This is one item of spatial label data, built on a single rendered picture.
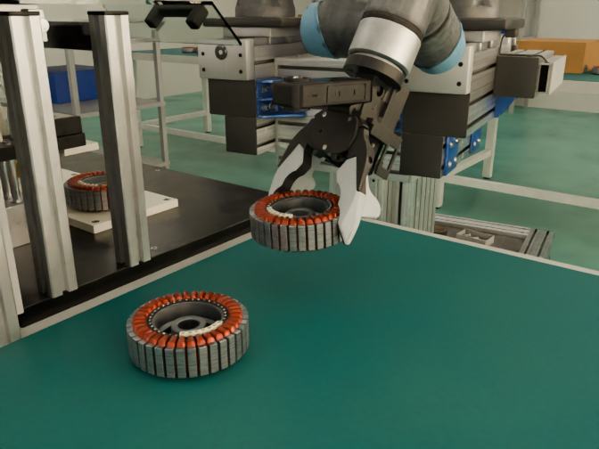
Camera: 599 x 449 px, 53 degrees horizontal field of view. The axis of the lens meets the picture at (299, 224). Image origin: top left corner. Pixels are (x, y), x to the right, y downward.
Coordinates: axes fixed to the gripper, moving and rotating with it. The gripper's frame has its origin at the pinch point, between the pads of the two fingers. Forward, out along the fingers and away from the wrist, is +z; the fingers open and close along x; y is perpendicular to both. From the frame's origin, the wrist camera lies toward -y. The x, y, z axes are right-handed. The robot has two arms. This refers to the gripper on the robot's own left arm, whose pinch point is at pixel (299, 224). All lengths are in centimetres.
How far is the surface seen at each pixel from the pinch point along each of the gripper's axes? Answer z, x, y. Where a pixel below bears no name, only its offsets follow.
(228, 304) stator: 9.9, -3.9, -8.9
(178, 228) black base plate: 6.5, 21.8, 0.3
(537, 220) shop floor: -53, 91, 259
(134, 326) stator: 14.3, -1.7, -16.6
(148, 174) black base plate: 1, 51, 10
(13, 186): 8.8, 30.8, -18.8
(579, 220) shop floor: -62, 76, 273
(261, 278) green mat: 7.6, 4.8, 2.3
